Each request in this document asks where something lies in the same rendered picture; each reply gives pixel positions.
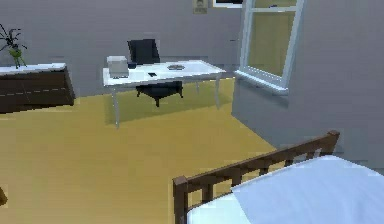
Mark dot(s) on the brown wooden bed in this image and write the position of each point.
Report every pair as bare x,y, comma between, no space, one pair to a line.
300,193

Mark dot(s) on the white desk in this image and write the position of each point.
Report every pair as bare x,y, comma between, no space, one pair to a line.
193,70

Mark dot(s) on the grey round dish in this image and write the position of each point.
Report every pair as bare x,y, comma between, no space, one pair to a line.
175,67

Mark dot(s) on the small black phone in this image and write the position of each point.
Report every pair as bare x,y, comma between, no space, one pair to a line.
152,74

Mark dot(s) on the small dark mug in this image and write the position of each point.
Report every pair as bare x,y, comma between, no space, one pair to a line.
132,65

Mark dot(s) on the black office chair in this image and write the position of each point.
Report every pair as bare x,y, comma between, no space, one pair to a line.
144,50

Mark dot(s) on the grey box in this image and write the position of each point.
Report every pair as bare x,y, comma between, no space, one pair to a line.
117,65

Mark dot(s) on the white framed window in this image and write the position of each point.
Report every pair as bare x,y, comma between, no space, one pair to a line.
270,43

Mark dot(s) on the white framed picture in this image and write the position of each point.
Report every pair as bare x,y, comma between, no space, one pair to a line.
228,3

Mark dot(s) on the dark brown sideboard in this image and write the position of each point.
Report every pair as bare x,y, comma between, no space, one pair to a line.
33,88

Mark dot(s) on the green house plant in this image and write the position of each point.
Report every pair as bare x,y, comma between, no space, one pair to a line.
15,51

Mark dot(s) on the brown object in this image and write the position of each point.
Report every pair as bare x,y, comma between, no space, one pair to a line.
2,196

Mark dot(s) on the beige wall poster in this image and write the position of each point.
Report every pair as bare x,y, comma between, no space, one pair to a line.
200,6

